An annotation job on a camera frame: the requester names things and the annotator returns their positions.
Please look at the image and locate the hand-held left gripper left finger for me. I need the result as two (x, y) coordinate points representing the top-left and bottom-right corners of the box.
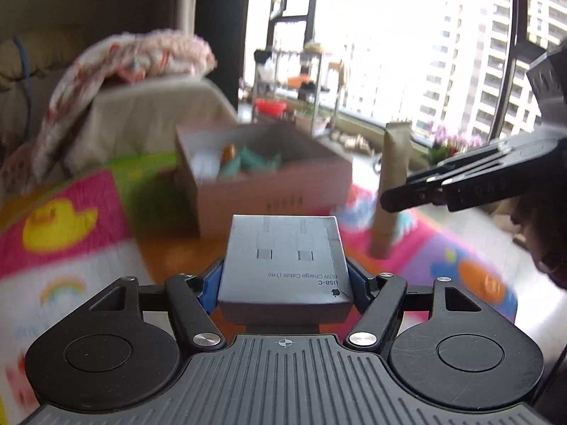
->
(84, 260), (228, 351)

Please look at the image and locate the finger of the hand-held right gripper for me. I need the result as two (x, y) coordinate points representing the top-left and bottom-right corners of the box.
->
(444, 153), (567, 213)
(380, 136), (558, 214)

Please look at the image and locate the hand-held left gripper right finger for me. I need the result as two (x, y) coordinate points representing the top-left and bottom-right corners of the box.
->
(344, 260), (485, 351)

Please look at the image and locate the cardboard tube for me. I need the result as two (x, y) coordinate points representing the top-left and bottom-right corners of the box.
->
(369, 121), (415, 258)

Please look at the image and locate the white cable box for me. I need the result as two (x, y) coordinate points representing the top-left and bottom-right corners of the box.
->
(217, 215), (355, 325)

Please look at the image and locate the cardboard box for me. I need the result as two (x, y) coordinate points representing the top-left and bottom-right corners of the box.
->
(174, 123), (354, 240)

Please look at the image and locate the teal plastic tool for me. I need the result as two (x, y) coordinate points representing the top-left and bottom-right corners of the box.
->
(219, 146), (284, 180)

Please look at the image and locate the person's right hand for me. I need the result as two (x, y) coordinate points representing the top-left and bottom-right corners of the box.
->
(513, 192), (567, 290)

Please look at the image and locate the pink flowering plant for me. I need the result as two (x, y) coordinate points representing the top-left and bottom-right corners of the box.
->
(426, 119), (485, 164)

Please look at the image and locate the apartment building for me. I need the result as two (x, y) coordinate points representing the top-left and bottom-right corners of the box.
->
(341, 0), (567, 142)

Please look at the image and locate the orange bottle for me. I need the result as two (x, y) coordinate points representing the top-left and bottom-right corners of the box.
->
(220, 144), (240, 171)

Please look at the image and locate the metal shelf rack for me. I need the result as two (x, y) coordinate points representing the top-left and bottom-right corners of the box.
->
(253, 42), (348, 138)

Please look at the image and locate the colourful play mat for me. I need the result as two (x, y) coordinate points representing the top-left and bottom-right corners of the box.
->
(0, 153), (519, 417)

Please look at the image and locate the red basin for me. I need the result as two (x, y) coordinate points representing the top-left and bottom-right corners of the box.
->
(254, 98), (288, 118)

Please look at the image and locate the beige upholstered seat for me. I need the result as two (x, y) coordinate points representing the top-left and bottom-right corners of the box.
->
(80, 77), (240, 162)

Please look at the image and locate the printed blanket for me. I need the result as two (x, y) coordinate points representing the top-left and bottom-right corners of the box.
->
(0, 29), (218, 196)

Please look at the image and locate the beige sofa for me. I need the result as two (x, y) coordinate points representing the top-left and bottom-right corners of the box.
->
(0, 0), (196, 98)

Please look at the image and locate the black window frame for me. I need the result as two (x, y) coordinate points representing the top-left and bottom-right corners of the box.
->
(241, 0), (567, 142)

